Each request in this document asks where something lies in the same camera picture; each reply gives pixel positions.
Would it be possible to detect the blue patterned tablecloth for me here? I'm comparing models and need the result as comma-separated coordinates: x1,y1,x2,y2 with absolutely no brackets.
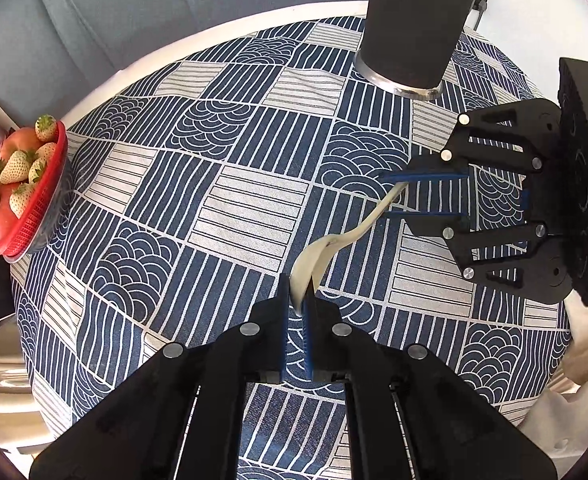
12,15,571,479

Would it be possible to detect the white ceramic spoon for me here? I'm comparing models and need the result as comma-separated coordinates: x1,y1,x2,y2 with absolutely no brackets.
289,182,408,316

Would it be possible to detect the grey-blue hanging cloth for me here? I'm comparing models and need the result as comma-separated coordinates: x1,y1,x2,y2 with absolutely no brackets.
0,0,350,125

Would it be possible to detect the red strawberry basket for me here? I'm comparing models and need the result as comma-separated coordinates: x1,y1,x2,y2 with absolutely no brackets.
0,114,68,262

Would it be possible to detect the black cylindrical utensil holder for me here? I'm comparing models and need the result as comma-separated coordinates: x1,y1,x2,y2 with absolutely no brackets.
353,0,475,101

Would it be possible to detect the white right sleeve forearm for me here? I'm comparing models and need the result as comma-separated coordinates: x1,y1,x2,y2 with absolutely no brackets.
518,292,588,478

